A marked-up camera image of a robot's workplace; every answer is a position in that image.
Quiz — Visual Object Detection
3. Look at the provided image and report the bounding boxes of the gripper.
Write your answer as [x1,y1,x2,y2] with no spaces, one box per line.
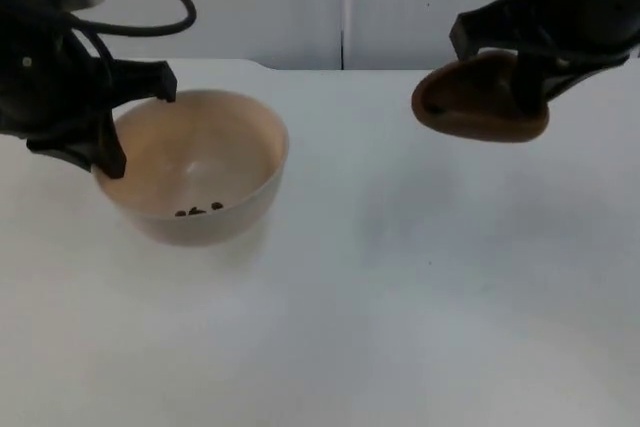
[449,0,640,117]
[0,0,180,181]

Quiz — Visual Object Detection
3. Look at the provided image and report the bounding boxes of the coffee beans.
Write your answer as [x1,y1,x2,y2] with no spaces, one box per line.
[174,202,225,219]

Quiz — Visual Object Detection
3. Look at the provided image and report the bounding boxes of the black cable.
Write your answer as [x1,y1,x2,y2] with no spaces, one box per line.
[68,0,198,76]

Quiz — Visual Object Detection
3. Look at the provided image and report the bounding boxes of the pale wooden bowl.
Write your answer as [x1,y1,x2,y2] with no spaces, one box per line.
[91,88,291,248]

